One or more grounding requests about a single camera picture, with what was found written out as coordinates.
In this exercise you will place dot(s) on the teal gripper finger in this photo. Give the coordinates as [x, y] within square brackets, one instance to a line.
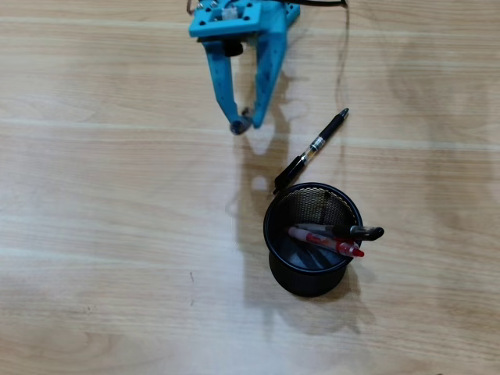
[269, 78]
[220, 78]

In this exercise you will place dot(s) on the clear pen with grey grip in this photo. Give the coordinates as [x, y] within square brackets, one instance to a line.
[245, 113]

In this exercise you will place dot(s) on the black clip retractable pen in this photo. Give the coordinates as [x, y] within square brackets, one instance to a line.
[293, 168]

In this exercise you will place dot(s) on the clear pen with black cap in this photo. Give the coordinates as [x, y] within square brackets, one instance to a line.
[367, 232]

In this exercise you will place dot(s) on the red retractable pen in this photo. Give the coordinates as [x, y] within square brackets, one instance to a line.
[343, 248]

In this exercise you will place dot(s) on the black mesh pen holder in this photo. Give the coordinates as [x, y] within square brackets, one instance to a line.
[308, 281]

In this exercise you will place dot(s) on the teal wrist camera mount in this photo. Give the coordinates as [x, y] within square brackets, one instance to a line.
[203, 23]

